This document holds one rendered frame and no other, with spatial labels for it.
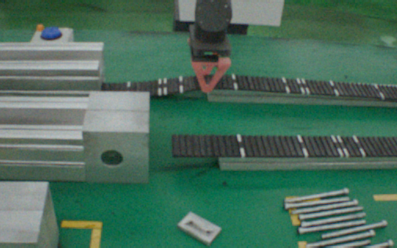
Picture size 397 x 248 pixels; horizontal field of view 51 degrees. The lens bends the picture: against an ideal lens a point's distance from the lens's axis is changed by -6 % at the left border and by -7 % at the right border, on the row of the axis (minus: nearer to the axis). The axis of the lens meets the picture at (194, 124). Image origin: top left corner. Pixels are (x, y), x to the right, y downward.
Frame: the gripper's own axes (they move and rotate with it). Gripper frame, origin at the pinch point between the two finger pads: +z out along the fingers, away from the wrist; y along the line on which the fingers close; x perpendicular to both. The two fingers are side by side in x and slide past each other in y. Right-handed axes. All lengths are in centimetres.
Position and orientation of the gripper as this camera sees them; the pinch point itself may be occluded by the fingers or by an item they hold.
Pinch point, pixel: (205, 80)
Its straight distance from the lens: 82.5
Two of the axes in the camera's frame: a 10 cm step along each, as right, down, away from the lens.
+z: -0.7, 8.0, 5.9
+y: 0.8, 5.9, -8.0
